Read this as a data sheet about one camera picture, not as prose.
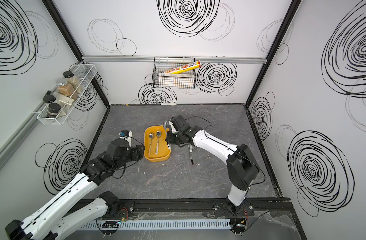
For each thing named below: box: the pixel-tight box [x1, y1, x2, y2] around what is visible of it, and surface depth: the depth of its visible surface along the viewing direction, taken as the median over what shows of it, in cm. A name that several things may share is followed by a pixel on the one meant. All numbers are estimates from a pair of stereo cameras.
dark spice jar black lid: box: [42, 94, 56, 104], surface depth 64 cm
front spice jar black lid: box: [48, 103, 62, 114], surface depth 64 cm
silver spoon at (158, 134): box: [155, 130, 162, 155], surface depth 101 cm
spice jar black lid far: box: [62, 71, 74, 78], surface depth 75 cm
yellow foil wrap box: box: [164, 60, 202, 74], surface depth 91 cm
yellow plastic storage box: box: [143, 125, 172, 162], surface depth 99 cm
